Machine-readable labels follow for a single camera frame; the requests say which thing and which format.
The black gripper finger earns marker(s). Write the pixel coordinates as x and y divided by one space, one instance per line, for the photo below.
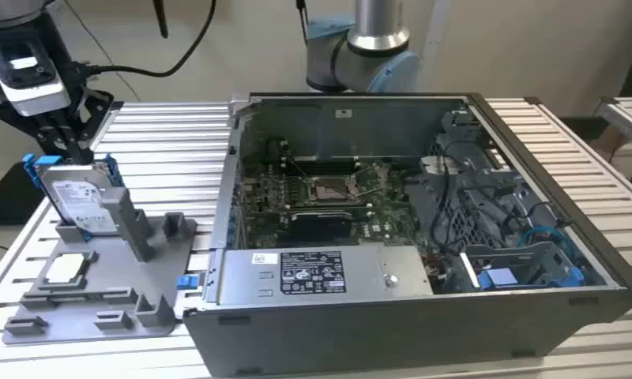
47 130
98 106

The hard disk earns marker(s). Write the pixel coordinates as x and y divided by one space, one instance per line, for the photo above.
79 197

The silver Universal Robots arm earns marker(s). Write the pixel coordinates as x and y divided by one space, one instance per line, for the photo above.
377 23

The blue disk connector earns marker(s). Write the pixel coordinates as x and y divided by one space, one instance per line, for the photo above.
498 280

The grey disk bay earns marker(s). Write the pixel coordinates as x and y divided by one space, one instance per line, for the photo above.
528 250

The black table corner cap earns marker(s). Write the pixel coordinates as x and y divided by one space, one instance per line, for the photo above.
118 105
533 100

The black monitor stand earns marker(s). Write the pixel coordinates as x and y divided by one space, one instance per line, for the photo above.
6 197

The black antenna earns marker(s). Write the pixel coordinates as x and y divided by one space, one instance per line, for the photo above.
161 19

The silver CPU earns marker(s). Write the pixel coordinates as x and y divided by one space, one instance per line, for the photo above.
67 269

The grey parts rack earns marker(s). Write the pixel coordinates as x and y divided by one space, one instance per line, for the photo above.
122 276

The blue latch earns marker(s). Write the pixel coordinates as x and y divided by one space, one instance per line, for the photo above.
186 282

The white label sticker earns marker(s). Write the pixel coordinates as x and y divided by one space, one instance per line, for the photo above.
345 113

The CPU socket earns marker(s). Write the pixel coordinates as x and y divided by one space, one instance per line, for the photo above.
330 191

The silver power supply unit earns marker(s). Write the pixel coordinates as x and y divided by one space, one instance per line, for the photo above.
242 276

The black graphics card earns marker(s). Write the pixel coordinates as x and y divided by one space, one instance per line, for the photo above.
319 227

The green motherboard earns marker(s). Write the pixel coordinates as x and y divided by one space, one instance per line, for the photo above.
385 221

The grey perforated drive cage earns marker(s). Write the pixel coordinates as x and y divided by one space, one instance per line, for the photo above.
469 221

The open black PC case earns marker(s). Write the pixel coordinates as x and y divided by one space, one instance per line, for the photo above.
374 339

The black box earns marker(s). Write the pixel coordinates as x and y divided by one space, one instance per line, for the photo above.
582 127

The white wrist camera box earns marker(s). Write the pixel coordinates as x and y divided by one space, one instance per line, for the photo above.
37 96

